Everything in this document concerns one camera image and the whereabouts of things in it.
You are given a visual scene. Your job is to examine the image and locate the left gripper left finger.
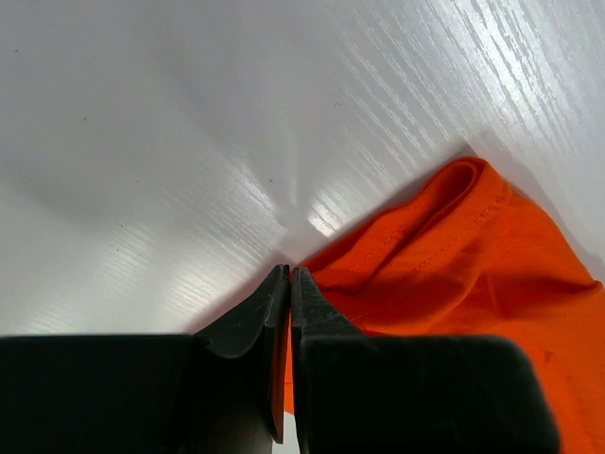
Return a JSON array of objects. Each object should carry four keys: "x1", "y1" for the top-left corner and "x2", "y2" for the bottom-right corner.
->
[{"x1": 1, "y1": 265, "x2": 289, "y2": 453}]

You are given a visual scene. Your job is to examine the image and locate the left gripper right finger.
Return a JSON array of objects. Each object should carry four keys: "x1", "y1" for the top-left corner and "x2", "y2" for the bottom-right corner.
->
[{"x1": 291, "y1": 268, "x2": 561, "y2": 453}]

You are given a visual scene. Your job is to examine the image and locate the orange t shirt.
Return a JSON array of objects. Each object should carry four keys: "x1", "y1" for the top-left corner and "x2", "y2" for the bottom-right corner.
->
[{"x1": 300, "y1": 157, "x2": 604, "y2": 453}]

